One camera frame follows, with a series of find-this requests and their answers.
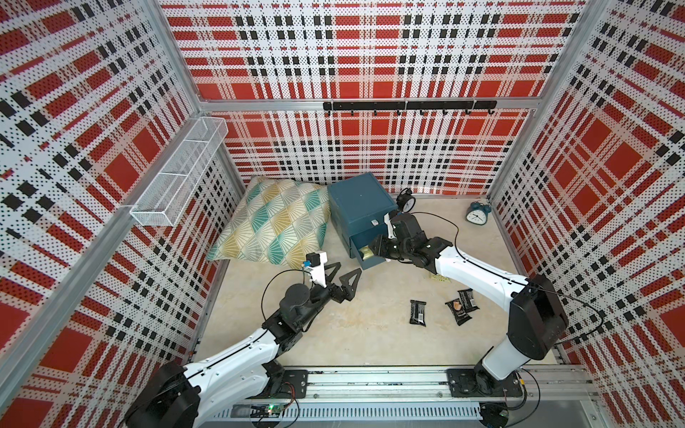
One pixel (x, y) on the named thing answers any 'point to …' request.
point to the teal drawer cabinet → (359, 207)
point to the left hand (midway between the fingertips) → (355, 267)
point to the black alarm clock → (406, 201)
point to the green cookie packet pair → (440, 277)
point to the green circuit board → (268, 410)
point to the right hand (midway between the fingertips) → (375, 245)
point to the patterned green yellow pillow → (278, 222)
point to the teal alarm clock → (477, 213)
